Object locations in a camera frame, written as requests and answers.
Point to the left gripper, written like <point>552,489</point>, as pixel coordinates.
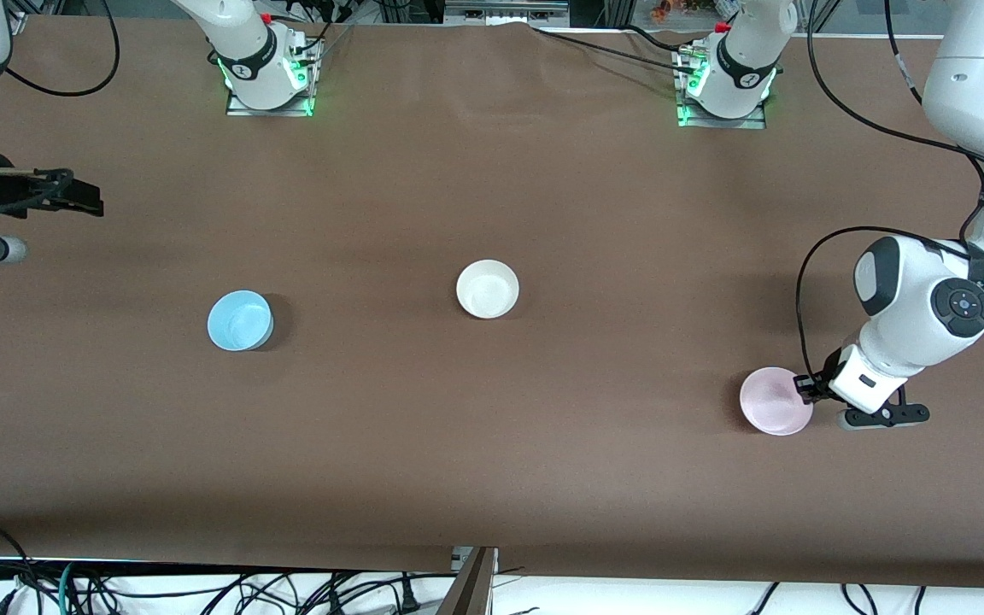
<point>811,387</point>

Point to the pink bowl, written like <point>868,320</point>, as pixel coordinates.
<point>770,401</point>

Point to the light blue bowl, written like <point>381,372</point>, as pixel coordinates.
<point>240,323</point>

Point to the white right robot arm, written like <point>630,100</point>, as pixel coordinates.
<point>240,43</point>

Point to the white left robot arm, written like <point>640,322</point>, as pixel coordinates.
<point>979,94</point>

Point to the white bowl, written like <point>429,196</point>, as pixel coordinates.
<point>492,290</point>

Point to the brown paper table cover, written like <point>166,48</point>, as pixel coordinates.
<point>543,478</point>

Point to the orange background object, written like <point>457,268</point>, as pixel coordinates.
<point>671,8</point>

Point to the aluminium corner bracket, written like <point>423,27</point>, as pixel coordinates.
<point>19,26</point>

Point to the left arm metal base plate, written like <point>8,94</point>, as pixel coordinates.
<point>752,124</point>

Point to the aluminium frame post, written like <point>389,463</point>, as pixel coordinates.
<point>471,589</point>

